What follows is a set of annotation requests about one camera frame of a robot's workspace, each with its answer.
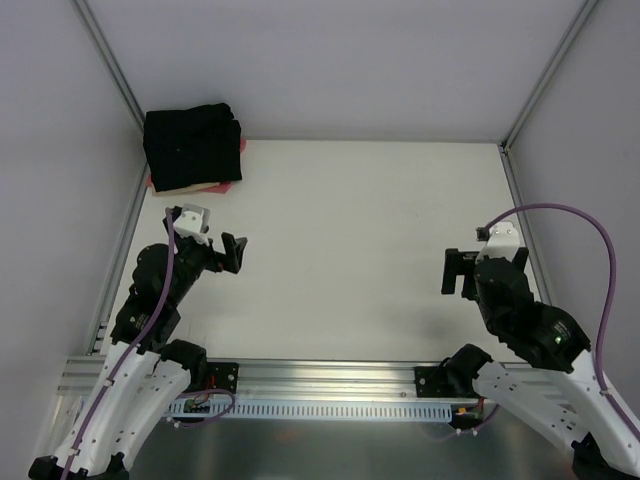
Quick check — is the black t shirt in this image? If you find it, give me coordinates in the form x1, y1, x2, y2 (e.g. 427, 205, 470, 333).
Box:
143, 103, 242, 193

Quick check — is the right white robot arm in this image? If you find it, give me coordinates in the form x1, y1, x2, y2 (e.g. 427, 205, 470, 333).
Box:
441, 248, 639, 479

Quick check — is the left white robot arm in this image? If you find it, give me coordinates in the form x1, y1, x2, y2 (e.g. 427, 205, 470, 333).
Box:
28, 233, 247, 479

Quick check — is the red folded t shirt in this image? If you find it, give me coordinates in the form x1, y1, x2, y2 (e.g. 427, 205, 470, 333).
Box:
143, 134, 246, 194

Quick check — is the beige folded t shirt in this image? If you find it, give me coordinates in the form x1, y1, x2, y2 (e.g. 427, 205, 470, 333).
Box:
150, 182, 218, 196

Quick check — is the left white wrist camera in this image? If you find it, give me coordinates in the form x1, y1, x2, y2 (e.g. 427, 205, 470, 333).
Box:
170, 204, 210, 245

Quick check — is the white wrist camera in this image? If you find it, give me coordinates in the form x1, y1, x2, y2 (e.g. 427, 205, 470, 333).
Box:
170, 204, 210, 245
475, 221, 521, 264

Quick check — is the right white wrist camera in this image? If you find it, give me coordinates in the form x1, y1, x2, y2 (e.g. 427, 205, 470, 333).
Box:
475, 221, 521, 264

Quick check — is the left side aluminium rail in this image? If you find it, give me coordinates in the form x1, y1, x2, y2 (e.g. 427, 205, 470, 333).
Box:
82, 159, 149, 356

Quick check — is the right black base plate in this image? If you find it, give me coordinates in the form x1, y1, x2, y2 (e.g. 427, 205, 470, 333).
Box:
413, 366, 458, 399

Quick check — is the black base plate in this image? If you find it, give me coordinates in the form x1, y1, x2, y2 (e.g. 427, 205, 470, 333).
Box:
413, 366, 458, 399
205, 361, 239, 394

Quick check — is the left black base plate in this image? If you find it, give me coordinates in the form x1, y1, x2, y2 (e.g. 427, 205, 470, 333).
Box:
205, 361, 239, 394

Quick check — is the front aluminium rail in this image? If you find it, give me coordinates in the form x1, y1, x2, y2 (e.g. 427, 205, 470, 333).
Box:
57, 353, 599, 404

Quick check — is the white slotted cable duct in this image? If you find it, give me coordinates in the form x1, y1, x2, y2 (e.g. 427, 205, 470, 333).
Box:
163, 396, 453, 423

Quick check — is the left aluminium frame post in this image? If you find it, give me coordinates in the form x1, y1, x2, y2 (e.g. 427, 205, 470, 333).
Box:
69, 0, 155, 144

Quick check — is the aluminium frame post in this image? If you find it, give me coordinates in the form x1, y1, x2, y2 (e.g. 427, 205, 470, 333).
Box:
69, 0, 155, 144
500, 0, 600, 152

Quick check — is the right aluminium frame post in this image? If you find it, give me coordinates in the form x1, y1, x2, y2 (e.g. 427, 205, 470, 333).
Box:
500, 0, 600, 152

